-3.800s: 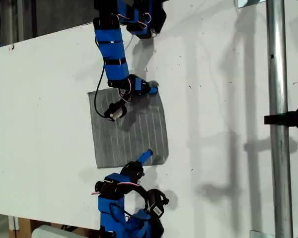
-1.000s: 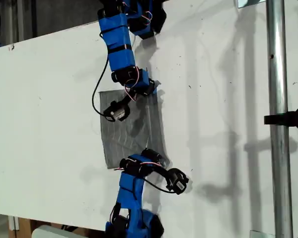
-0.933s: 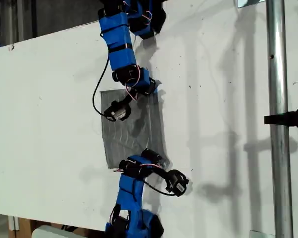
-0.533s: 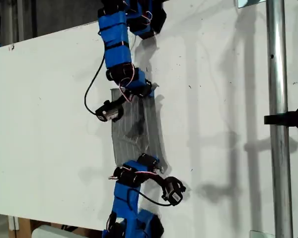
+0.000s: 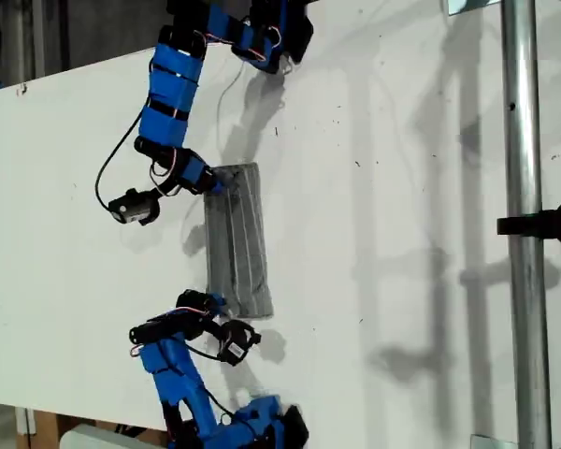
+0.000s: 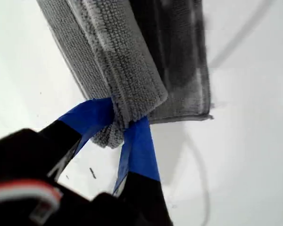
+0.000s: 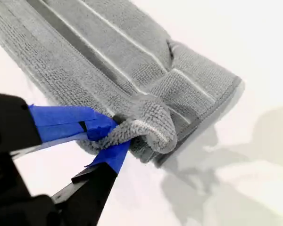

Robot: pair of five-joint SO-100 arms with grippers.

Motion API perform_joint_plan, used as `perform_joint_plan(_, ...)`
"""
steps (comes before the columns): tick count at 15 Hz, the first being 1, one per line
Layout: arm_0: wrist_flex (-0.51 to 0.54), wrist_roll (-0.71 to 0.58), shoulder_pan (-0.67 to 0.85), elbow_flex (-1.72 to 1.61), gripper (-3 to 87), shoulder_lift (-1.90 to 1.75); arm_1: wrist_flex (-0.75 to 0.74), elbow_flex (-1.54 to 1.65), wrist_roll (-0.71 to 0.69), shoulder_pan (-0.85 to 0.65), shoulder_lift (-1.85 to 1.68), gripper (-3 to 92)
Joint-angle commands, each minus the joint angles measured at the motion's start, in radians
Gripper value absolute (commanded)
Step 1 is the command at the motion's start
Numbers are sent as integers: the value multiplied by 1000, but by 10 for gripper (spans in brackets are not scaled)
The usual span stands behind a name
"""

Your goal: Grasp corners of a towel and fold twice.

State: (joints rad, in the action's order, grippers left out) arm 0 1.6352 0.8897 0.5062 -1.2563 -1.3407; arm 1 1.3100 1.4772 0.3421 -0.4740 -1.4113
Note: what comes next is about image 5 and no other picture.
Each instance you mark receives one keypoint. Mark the white rounded object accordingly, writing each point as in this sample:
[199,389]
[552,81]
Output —
[93,439]

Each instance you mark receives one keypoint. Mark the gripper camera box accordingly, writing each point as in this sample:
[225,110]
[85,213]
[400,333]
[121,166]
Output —
[133,208]
[236,346]

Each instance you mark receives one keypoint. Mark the black clamp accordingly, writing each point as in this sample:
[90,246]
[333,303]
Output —
[542,224]

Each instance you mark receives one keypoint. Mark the gripper camera stalk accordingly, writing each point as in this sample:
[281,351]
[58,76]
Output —
[212,329]
[166,189]

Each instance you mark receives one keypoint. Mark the steel post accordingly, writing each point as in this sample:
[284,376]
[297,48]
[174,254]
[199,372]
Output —
[523,280]

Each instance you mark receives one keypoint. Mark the grey striped towel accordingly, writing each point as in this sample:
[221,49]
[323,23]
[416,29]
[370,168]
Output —
[240,243]

